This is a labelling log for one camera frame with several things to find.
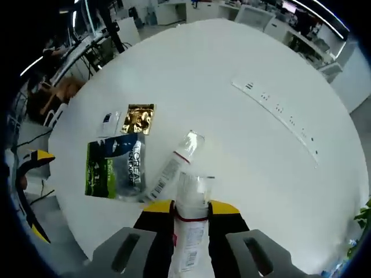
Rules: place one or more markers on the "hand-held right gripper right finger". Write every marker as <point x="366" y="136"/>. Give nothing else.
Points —
<point x="226" y="240"/>

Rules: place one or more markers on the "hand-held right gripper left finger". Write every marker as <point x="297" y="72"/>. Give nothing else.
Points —
<point x="156" y="246"/>

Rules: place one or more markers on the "small white skincare bottle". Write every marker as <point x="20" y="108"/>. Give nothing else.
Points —
<point x="171" y="171"/>
<point x="191" y="231"/>

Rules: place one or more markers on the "green black skincare sachet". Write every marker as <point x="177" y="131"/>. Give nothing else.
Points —
<point x="116" y="168"/>

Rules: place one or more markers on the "gold foil skincare sachet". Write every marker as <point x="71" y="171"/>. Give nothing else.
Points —
<point x="138" y="118"/>

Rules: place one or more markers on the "brown object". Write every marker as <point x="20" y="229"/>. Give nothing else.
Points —
<point x="62" y="92"/>

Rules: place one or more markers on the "potted green plant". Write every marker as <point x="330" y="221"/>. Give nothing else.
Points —
<point x="365" y="220"/>

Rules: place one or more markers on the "black tripod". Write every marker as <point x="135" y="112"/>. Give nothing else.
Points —
<point x="114" y="26"/>

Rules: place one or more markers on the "computer monitor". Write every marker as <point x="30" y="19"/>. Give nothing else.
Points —
<point x="290" y="7"/>

